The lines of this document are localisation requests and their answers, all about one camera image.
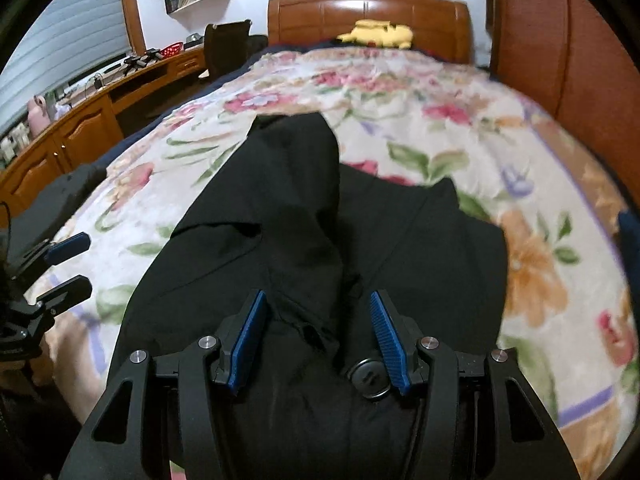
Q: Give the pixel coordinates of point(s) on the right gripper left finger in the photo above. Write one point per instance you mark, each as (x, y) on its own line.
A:
(126, 434)

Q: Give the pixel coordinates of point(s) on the floral bed blanket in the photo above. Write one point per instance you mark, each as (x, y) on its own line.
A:
(475, 210)

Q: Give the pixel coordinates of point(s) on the dark wooden chair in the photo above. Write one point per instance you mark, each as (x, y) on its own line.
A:
(228, 46)

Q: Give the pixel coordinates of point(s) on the red basket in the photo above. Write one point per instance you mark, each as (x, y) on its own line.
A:
(172, 50)

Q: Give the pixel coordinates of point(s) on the pink bottle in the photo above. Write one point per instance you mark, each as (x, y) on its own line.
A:
(37, 115)

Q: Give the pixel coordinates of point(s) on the wooden desk with cabinets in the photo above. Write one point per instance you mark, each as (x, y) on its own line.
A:
(96, 125)

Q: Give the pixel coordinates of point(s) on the yellow plush toy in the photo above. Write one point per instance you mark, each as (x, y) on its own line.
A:
(382, 34)

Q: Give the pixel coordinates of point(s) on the louvered wooden wardrobe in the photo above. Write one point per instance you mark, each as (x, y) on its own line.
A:
(567, 58)

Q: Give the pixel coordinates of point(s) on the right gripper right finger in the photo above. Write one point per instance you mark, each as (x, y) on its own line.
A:
(478, 417)

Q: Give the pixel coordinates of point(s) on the folded navy blue garment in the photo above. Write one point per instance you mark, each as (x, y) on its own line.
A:
(628, 226)

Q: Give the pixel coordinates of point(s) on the black double-breasted coat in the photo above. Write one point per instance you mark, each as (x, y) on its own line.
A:
(284, 216)

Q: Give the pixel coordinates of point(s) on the grey window blind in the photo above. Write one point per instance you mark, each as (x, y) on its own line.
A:
(69, 38)

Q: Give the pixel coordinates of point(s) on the dark grey folded garment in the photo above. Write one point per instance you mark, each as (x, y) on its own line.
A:
(51, 209)

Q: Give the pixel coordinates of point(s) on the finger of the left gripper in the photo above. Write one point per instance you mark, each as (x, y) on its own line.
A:
(61, 298)
(45, 254)

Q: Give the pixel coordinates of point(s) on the wooden bed headboard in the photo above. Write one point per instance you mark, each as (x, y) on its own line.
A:
(441, 27)

